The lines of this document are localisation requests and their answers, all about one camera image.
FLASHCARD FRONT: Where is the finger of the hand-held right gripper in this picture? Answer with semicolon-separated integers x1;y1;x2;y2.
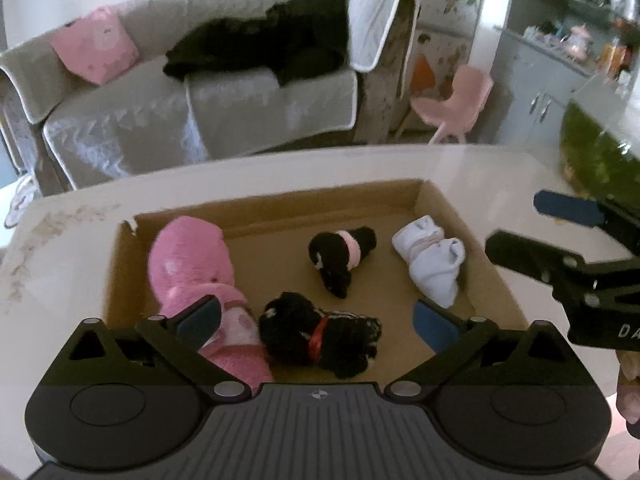
533;189;640;233
484;229;588;286

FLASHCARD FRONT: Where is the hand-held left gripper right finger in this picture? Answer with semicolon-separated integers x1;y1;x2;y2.
384;299;596;402

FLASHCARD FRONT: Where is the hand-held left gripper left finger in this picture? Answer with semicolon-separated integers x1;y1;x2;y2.
45;295;251;402

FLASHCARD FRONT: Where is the plain white sock bundle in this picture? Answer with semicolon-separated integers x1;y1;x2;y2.
391;215;466;309

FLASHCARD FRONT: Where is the pink fuzzy sock roll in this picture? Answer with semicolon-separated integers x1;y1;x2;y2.
147;216;275;386

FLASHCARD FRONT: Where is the black sock with red band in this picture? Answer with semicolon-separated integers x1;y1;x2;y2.
257;291;383;380

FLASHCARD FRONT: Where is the cardboard box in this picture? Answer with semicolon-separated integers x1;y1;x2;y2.
102;178;531;386

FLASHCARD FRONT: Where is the black sock with pink band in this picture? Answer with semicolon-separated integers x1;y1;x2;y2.
307;226;378;300

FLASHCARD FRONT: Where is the person's right hand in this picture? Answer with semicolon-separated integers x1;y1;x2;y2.
615;349;640;432

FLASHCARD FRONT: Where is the green fish tank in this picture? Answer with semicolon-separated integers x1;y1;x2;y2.
559;72;640;211

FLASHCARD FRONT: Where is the grey cabinet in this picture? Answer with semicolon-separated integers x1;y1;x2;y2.
492;27;596;148

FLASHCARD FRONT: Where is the pink chair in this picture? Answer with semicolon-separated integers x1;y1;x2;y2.
395;65;495;145

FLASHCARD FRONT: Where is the row of countertop bottles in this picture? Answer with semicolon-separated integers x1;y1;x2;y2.
522;19;640;83

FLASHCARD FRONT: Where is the grey covered sofa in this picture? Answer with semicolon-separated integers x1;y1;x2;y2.
0;0;421;196

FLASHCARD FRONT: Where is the pink white slipper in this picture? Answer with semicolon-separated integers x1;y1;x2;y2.
5;175;38;228

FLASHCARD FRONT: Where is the white quilted sofa cover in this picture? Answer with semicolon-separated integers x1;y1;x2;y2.
347;0;418;72

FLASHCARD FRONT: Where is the black clothing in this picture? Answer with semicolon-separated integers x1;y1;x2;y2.
164;0;351;86

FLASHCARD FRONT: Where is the pink cushion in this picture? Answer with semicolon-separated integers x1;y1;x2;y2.
49;7;140;86

